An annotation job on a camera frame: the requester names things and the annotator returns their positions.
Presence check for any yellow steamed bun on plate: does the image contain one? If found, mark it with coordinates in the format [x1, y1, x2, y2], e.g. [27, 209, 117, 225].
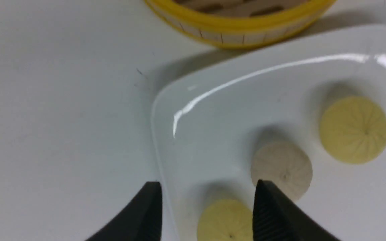
[319, 96, 386, 165]

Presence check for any white square plate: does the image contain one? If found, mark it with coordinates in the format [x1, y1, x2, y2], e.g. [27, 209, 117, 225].
[151, 25, 386, 241]

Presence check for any bamboo steamer basket yellow rim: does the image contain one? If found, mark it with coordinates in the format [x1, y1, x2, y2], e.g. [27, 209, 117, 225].
[145, 0, 334, 49]

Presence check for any white steamed bun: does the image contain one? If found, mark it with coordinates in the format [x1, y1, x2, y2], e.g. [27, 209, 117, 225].
[251, 141, 313, 202]

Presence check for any yellow steamed bun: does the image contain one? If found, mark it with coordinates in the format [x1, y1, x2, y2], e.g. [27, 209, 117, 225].
[197, 199, 253, 241]
[319, 96, 386, 165]

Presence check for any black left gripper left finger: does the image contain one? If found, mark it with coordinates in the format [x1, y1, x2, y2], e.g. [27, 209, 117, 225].
[88, 181, 163, 241]

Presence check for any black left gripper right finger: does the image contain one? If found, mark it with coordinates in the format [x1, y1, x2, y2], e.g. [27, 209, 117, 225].
[252, 180, 339, 241]

